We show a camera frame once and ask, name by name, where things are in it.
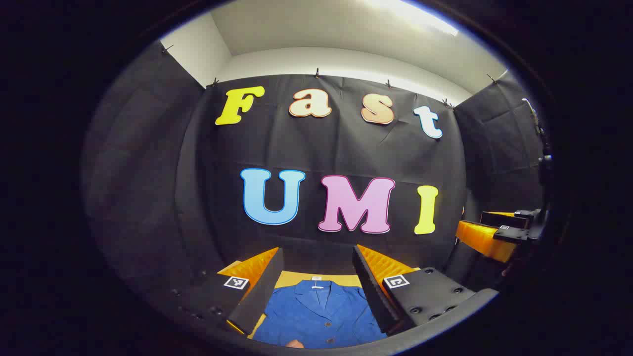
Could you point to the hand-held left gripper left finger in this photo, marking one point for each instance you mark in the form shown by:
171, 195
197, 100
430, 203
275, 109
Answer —
259, 291

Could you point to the row of black cloth clips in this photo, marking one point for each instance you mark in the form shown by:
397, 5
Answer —
317, 74

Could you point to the black backdrop cloth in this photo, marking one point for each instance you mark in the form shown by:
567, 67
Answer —
346, 153

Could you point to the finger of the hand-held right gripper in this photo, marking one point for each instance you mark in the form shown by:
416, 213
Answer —
504, 219
482, 240

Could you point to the blue button jacket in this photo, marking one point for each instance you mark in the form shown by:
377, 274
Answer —
316, 316

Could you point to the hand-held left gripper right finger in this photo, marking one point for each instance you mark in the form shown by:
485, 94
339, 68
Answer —
371, 291

